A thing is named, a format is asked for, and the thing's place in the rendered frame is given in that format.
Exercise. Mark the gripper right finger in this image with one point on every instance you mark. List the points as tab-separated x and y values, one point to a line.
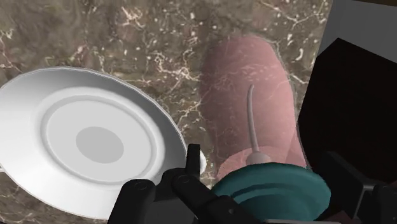
344	186

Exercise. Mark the pink bottle with teal cap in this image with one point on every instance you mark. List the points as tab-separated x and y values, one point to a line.
235	93

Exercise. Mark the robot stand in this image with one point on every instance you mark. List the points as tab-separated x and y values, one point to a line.
350	108

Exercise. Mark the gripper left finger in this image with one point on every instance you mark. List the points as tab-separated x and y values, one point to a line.
189	189

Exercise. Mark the white round plate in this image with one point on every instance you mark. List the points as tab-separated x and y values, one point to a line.
99	145

